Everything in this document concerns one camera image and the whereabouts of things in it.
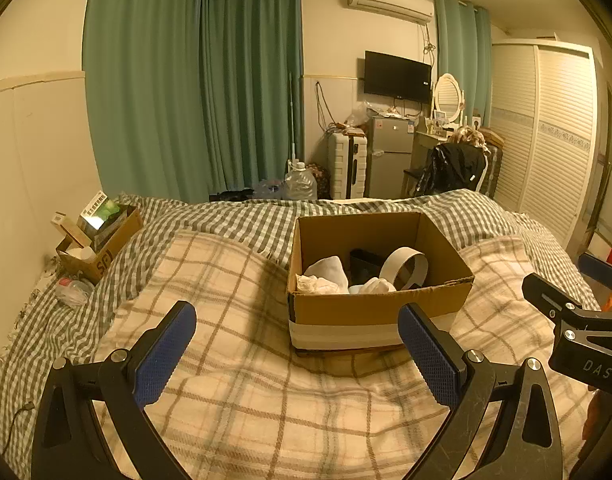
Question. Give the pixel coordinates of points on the person's right hand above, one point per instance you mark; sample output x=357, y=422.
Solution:
x=594, y=420

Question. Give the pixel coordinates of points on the white louvred wardrobe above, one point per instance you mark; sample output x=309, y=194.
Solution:
x=540, y=140

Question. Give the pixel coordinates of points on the green checked quilt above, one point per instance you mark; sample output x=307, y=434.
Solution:
x=226, y=215

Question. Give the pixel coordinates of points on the white tissue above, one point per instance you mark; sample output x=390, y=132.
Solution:
x=311, y=286

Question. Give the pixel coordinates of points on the silver small fridge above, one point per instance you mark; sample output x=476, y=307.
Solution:
x=388, y=160

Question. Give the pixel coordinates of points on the clear plastic bag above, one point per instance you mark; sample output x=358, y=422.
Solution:
x=360, y=115
x=73, y=291

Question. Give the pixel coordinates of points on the dark patterned bag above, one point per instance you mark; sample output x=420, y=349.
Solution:
x=321, y=180

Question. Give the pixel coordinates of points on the black jacket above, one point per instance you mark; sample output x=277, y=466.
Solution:
x=453, y=167

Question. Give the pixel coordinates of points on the black floor bag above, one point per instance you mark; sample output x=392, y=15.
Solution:
x=231, y=195

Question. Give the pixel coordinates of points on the flat cardboard piece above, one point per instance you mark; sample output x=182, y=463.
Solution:
x=494, y=137

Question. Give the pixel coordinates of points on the white cloth bundle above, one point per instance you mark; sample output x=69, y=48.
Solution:
x=373, y=286
x=328, y=269

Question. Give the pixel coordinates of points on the thin white pole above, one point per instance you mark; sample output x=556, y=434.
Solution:
x=292, y=120

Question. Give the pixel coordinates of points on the white dressing table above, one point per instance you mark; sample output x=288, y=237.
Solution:
x=424, y=142

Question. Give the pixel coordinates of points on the oval white mirror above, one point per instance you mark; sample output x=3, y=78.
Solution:
x=448, y=95

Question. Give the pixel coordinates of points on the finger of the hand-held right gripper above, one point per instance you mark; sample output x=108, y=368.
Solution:
x=603, y=271
x=545, y=292

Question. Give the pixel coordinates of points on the brown fluffy item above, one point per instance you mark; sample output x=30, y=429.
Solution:
x=466, y=137

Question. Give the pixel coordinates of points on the black wall television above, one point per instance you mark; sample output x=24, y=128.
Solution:
x=396, y=76

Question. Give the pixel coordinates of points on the large clear water jug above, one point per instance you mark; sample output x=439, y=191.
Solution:
x=301, y=185

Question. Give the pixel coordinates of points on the narrow green curtain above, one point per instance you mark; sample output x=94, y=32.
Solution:
x=251, y=85

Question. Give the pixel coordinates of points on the large cardboard box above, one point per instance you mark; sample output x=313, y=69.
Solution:
x=366, y=315

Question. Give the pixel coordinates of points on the green printed carton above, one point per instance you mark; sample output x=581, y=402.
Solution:
x=98, y=210

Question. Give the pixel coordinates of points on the light green curtain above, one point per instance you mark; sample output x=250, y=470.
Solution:
x=460, y=60

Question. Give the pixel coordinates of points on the white ribbed suitcase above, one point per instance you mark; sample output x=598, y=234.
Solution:
x=346, y=167

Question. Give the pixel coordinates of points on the beige slim carton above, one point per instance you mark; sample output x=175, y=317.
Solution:
x=68, y=230

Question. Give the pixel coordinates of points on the white air conditioner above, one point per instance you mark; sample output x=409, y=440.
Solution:
x=385, y=2

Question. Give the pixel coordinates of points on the wide white tape roll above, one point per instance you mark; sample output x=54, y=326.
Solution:
x=388, y=266

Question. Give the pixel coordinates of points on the small cardboard box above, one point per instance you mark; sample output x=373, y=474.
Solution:
x=108, y=255

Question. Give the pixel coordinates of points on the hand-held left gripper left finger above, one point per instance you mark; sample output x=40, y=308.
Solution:
x=166, y=360

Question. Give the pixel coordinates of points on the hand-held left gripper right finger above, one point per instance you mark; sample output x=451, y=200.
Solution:
x=430, y=360

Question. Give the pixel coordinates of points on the beige plaid blanket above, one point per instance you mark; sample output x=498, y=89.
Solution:
x=246, y=410

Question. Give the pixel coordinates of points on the wide green curtain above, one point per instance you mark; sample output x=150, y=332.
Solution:
x=146, y=85

